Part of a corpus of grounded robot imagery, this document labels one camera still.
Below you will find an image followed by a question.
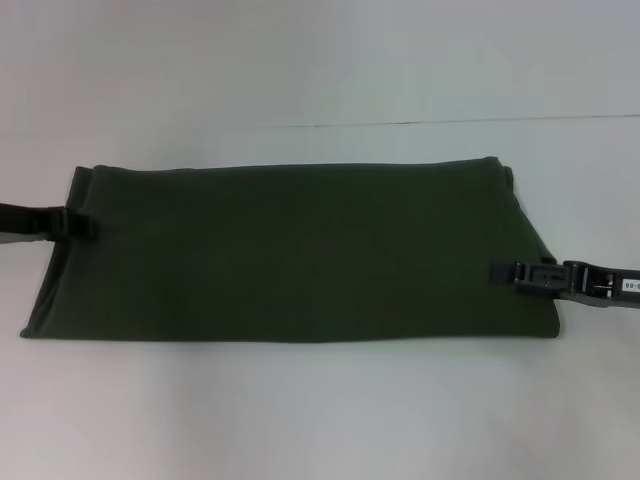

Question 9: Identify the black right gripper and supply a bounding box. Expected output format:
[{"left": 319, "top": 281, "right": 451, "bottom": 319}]
[{"left": 488, "top": 258, "right": 640, "bottom": 310}]

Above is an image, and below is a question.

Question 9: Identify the dark green FREE t-shirt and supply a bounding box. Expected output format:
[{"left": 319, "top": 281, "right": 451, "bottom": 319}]
[{"left": 18, "top": 162, "right": 560, "bottom": 345}]

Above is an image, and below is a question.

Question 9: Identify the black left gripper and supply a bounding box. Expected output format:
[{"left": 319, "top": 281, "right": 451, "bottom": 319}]
[{"left": 0, "top": 201, "right": 101, "bottom": 247}]

